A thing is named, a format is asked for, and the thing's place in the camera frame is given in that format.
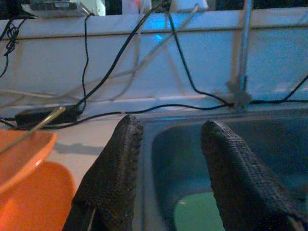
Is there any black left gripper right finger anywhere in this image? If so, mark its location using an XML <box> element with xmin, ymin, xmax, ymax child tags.
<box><xmin>201</xmin><ymin>119</ymin><xmax>308</xmax><ymax>231</ymax></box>

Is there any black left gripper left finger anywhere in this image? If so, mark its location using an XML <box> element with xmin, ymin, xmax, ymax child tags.
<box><xmin>62</xmin><ymin>114</ymin><xmax>144</xmax><ymax>231</ymax></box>

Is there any gold metal spoon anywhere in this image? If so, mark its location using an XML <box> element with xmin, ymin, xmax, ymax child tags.
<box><xmin>0</xmin><ymin>105</ymin><xmax>66</xmax><ymax>154</ymax></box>

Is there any orange plastic bowl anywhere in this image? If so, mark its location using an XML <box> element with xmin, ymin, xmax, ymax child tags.
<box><xmin>0</xmin><ymin>129</ymin><xmax>58</xmax><ymax>195</ymax></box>

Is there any green plate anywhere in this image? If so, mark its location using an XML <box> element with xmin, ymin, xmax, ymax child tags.
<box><xmin>173</xmin><ymin>192</ymin><xmax>226</xmax><ymax>231</ymax></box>

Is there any orange plastic plate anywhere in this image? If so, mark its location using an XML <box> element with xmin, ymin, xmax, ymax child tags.
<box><xmin>0</xmin><ymin>160</ymin><xmax>77</xmax><ymax>231</ymax></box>

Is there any stainless steel sink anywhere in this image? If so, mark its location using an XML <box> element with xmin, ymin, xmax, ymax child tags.
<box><xmin>133</xmin><ymin>108</ymin><xmax>308</xmax><ymax>231</ymax></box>

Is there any black power adapter brick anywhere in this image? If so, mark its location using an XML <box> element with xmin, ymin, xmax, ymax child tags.
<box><xmin>14</xmin><ymin>104</ymin><xmax>82</xmax><ymax>126</ymax></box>

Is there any sink faucet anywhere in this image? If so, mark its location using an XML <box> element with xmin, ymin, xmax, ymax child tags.
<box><xmin>226</xmin><ymin>0</ymin><xmax>253</xmax><ymax>114</ymax></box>

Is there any flat electronic board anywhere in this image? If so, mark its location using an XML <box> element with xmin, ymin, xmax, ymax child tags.
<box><xmin>21</xmin><ymin>0</ymin><xmax>87</xmax><ymax>19</ymax></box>

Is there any black counter cable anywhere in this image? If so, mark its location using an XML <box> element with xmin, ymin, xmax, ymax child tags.
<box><xmin>0</xmin><ymin>103</ymin><xmax>233</xmax><ymax>130</ymax></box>

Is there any thick black power cable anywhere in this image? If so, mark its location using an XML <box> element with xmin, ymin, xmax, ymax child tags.
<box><xmin>77</xmin><ymin>0</ymin><xmax>171</xmax><ymax>106</ymax></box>
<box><xmin>167</xmin><ymin>12</ymin><xmax>234</xmax><ymax>106</ymax></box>

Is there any white cable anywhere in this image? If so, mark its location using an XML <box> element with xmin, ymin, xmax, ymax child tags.
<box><xmin>91</xmin><ymin>0</ymin><xmax>147</xmax><ymax>102</ymax></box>
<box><xmin>0</xmin><ymin>3</ymin><xmax>200</xmax><ymax>108</ymax></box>

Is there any thin black cable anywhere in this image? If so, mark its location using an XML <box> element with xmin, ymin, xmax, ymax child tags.
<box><xmin>81</xmin><ymin>12</ymin><xmax>95</xmax><ymax>114</ymax></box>

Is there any tangled black cable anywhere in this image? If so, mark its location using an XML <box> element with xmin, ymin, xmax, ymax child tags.
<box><xmin>0</xmin><ymin>19</ymin><xmax>26</xmax><ymax>80</ymax></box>

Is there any white wall plug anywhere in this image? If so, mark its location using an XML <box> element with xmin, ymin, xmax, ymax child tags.
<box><xmin>169</xmin><ymin>0</ymin><xmax>209</xmax><ymax>13</ymax></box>

